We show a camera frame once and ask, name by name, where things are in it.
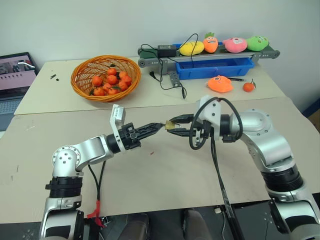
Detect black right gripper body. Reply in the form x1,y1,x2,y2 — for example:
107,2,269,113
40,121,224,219
190,115,216,149

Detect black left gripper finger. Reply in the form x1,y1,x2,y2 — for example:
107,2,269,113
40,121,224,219
134,121,162,134
136,125,161,142

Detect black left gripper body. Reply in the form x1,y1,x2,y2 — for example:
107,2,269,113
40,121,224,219
118,122,143,151

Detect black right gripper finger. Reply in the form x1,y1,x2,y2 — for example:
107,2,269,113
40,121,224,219
169,113,195,124
169,127,193,138

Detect brass padlock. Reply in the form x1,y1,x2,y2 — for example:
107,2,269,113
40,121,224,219
164,120,181,131

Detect blue plastic bin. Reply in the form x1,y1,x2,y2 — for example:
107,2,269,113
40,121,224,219
175,56,256,81

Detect orange mandarin with stem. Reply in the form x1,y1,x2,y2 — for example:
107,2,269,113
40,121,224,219
243,78,257,93

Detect black power adapter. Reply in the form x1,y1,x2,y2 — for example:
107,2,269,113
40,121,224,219
156,44,177,58

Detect yellow plush toy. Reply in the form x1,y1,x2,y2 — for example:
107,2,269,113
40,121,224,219
179,40,205,57

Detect orange carrot plush toy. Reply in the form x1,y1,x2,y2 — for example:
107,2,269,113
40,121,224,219
202,31,220,54

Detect orange woven basket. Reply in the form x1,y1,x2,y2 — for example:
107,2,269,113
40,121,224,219
70,55,142,103

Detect dark rounded shape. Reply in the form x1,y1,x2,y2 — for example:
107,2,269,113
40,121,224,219
183,208,213,240
117,212,151,240

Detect pink plush toy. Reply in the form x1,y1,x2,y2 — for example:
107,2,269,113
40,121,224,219
222,36,248,54

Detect small conveyor belt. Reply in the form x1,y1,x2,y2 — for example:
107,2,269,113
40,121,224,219
137,43,281,88

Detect green plush toy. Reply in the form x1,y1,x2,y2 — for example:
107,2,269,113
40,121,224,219
245,35,270,52

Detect laptop computer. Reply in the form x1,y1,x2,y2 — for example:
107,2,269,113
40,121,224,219
0,51,40,132

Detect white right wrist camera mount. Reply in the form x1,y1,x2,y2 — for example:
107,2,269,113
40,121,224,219
195,95,222,141

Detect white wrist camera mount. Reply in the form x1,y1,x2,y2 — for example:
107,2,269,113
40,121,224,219
109,103,127,152
195,95,222,141

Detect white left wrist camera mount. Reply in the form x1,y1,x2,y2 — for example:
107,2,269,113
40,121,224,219
109,103,127,152

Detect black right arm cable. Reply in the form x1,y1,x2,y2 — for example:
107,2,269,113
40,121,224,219
188,96,245,240

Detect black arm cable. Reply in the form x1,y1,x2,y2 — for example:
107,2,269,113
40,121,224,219
86,159,107,227
188,96,245,240

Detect black power adapter cable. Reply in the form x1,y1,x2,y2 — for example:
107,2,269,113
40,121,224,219
139,33,200,100

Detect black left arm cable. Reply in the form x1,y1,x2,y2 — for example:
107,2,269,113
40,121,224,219
86,159,107,227

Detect white plug with cable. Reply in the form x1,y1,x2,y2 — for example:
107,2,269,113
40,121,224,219
213,205,227,240

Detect red tape on cable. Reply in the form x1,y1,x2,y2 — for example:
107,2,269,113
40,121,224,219
86,199,106,229

